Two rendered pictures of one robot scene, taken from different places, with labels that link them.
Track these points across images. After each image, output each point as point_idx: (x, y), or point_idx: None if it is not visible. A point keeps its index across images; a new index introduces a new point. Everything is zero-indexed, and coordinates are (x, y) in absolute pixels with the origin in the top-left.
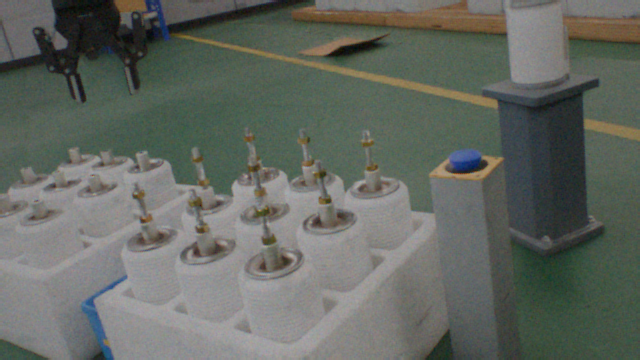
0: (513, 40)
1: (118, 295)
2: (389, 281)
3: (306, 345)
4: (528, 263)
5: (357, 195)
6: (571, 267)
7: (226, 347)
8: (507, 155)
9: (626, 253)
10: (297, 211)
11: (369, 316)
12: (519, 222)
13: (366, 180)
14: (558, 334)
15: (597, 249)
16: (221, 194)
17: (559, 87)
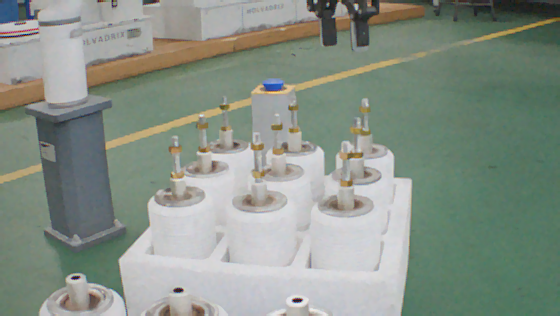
0: (73, 64)
1: (381, 269)
2: None
3: (393, 179)
4: (135, 237)
5: (246, 146)
6: (145, 224)
7: (408, 205)
8: (80, 168)
9: (129, 209)
10: None
11: None
12: (95, 224)
13: (230, 139)
14: None
15: (120, 217)
16: (233, 199)
17: (90, 97)
